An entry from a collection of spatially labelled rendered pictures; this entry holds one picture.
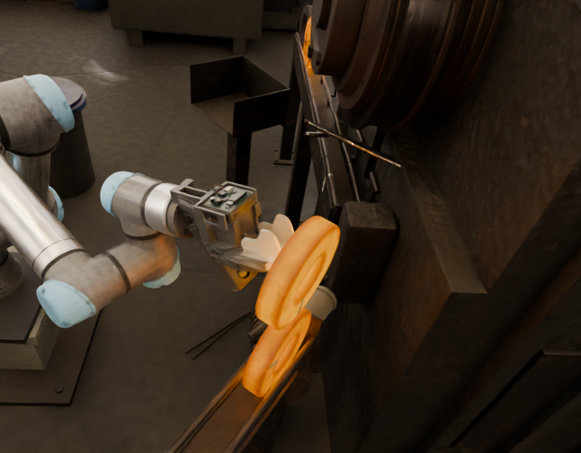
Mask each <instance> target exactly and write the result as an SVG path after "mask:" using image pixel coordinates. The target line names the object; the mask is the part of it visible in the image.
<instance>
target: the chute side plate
mask: <svg viewBox="0 0 581 453"><path fill-rule="evenodd" d="M293 49H294V65H295V70H296V75H297V79H298V85H299V93H300V99H301V103H302V102H303V100H304V106H305V109H304V118H305V119H310V120H311V121H313V122H315V123H316V120H315V115H314V111H313V107H312V103H311V99H310V95H309V91H308V84H307V79H306V76H305V72H304V68H303V64H302V59H301V55H300V52H299V44H298V41H297V37H296V34H295V35H294V42H293ZM292 53H293V50H292ZM306 128H307V132H318V130H317V129H314V128H312V127H310V126H306ZM308 142H309V146H310V152H311V156H312V162H313V166H314V171H315V176H316V181H317V191H318V197H319V204H320V210H321V209H322V206H323V205H324V211H325V217H326V220H328V221H330V219H331V216H332V212H333V203H332V200H331V193H330V188H329V183H328V178H327V172H326V165H325V158H324V156H323V150H322V146H321V142H320V138H316V137H308ZM325 177H326V179H325ZM324 181H325V184H324ZM323 185H324V188H323ZM322 189H323V191H322Z"/></svg>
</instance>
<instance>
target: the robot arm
mask: <svg viewBox="0 0 581 453"><path fill-rule="evenodd" d="M74 126H75V120H74V116H73V113H72V111H71V108H70V106H69V104H68V102H67V99H66V97H65V96H64V94H63V93H62V92H61V90H60V89H59V88H58V86H57V85H56V84H55V82H54V81H53V80H52V79H50V78H49V77H48V76H46V75H30V76H26V75H24V76H23V77H22V78H17V79H14V80H10V81H5V82H2V83H0V299H1V298H4V297H6V296H8V295H10V294H11V293H13V292H14V291H15V290H16V289H18V287H19V286H20V285H21V284H22V281H23V278H24V271H23V268H22V265H21V264H20V262H19V261H18V260H17V259H16V258H14V257H13V256H12V255H11V254H10V253H9V252H8V251H7V248H8V247H11V246H14V247H15V249H16V250H17V251H18V252H19V253H20V255H21V256H22V257H23V259H24V260H25V261H26V262H27V263H28V264H29V265H30V266H31V268H32V269H33V270H34V271H35V272H36V274H37V275H38V276H39V277H40V279H41V280H42V281H43V285H41V286H39V287H38V289H37V297H38V300H39V301H40V304H41V306H42V307H43V309H44V310H45V311H46V313H47V315H48V316H49V318H50V319H51V320H52V321H53V322H54V323H55V324H56V325H58V326H59V327H62V328H68V327H71V326H72V325H74V324H78V323H80V322H81V321H83V320H85V319H86V318H88V317H90V316H93V315H94V314H95V313H96V312H97V311H99V310H100V309H102V308H104V307H105V306H107V305H109V304H110V303H111V302H113V301H114V300H116V299H118V298H120V297H121V296H123V295H125V294H126V293H128V292H130V291H132V290H133V289H135V288H136V287H138V286H140V285H141V284H142V285H143V286H145V287H148V288H153V289H154V288H160V287H161V286H163V285H168V284H170V283H172V282H173V281H174V280H176V278H177V277H178V276H179V274H180V270H181V266H180V261H179V251H178V248H177V246H176V243H175V240H174V237H178V236H179V237H181V238H184V239H189V238H192V237H194V238H195V239H196V241H197V242H198V243H199V245H200V246H201V248H202V250H203V251H204V252H205V253H206V255H207V256H208V258H209V259H210V261H211V263H212V264H213V265H214V267H215V268H216V270H217V271H218V273H219V275H220V276H221V278H222V279H223V280H224V281H225V283H226V284H227V286H228V287H229V289H230V290H231V291H238V290H241V289H242V288H243V287H244V286H245V285H246V284H247V283H248V282H249V281H250V280H251V279H252V278H253V277H254V276H255V275H256V274H257V272H266V271H268V270H270V268H271V266H272V264H273V262H274V260H275V259H276V257H277V255H278V254H279V252H280V251H281V249H282V248H283V246H284V245H285V244H286V242H287V241H288V240H289V239H290V237H291V236H292V235H293V233H294V231H293V228H292V225H291V222H290V220H289V219H288V218H287V217H286V216H284V215H281V214H279V215H277V216H276V218H275V220H274V221H273V223H272V224H270V223H267V222H259V220H258V216H260V215H261V214H262V212H261V207H260V201H258V198H257V192H256V189H255V188H252V187H248V186H245V185H241V184H237V183H233V182H224V183H223V184H221V185H217V184H215V185H212V186H211V188H209V189H207V191H202V190H199V189H196V186H195V182H194V180H191V179H186V180H184V181H183V182H182V183H181V184H180V185H175V184H172V183H170V182H164V181H160V180H158V179H154V178H150V177H147V176H146V175H144V174H142V173H129V172H117V173H114V174H112V175H111V176H110V177H109V178H108V179H107V180H106V181H105V182H104V184H103V187H102V189H101V203H102V205H103V207H104V209H105V210H106V211H108V212H109V213H111V214H112V215H113V216H115V217H116V218H120V220H121V225H122V228H123V232H124V235H125V238H126V241H124V242H122V243H120V244H118V245H116V246H114V247H113V248H111V249H109V250H108V251H106V252H103V253H100V254H98V255H96V256H95V257H93V258H92V257H91V256H90V255H89V253H87V252H86V250H85V249H84V248H83V246H82V245H81V244H80V243H78V242H77V240H76V239H75V238H74V237H73V236H72V235H71V233H70V232H69V231H68V230H67V229H66V227H65V226H64V225H63V224H62V223H61V221H62V220H63V217H64V209H63V208H62V202H61V200H60V198H59V196H58V195H57V193H56V192H55V191H54V190H53V189H52V188H51V187H49V169H50V153H51V152H52V151H53V150H55V149H56V147H57V146H58V142H59V139H60V133H63V132H68V131H69V130H71V129H72V128H73V127H74ZM213 186H216V187H215V188H214V189H212V187H213ZM237 187H238V188H237ZM240 188H241V189H240ZM221 189H222V191H219V190H221ZM209 190H211V191H209Z"/></svg>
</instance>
